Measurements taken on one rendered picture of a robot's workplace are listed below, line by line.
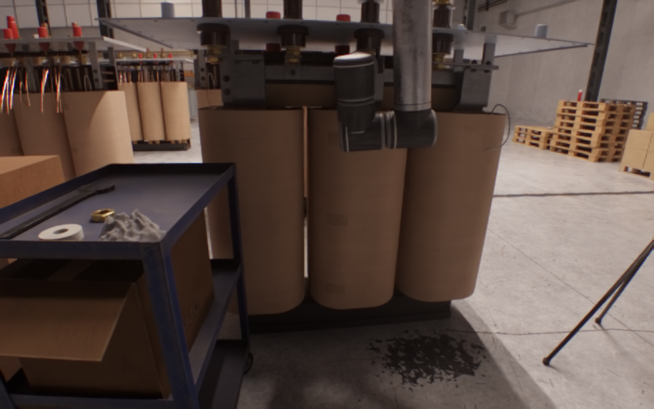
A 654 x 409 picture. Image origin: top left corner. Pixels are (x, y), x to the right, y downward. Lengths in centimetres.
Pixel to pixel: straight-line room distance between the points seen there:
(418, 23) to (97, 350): 94
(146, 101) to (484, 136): 631
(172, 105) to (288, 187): 573
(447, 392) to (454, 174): 90
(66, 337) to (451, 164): 131
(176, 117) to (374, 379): 611
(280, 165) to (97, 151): 227
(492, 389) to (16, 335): 155
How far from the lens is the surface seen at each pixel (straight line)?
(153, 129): 709
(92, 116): 329
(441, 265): 160
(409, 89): 93
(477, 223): 159
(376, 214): 138
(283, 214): 133
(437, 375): 164
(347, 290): 152
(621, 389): 196
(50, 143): 352
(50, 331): 71
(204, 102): 297
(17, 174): 138
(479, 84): 149
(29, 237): 85
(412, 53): 93
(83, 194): 105
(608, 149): 844
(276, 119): 125
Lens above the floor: 115
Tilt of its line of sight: 19 degrees down
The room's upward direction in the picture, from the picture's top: 1 degrees clockwise
